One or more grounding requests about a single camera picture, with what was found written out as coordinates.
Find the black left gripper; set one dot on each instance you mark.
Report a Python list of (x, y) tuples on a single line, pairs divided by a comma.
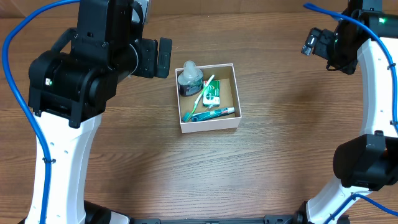
[(149, 57)]

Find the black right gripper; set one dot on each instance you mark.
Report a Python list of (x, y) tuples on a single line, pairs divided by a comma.
[(321, 43)]

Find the clear sanitizer bottle dark label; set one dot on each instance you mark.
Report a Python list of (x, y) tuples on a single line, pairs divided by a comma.
[(190, 81)]

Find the green white toothbrush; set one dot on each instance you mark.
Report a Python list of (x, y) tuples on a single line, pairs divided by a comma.
[(189, 115)]

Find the green soap bar packet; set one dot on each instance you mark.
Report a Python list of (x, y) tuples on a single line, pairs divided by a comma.
[(211, 96)]

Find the red green toothpaste tube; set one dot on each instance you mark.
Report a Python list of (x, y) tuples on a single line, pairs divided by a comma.
[(212, 114)]

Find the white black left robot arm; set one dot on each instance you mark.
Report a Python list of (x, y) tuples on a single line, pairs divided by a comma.
[(59, 184)]

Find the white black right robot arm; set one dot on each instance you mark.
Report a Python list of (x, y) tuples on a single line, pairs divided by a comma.
[(365, 39)]

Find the white cardboard box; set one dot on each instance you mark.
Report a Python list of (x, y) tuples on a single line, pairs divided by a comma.
[(229, 95)]

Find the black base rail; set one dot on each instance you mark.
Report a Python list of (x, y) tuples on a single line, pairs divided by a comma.
[(267, 219)]

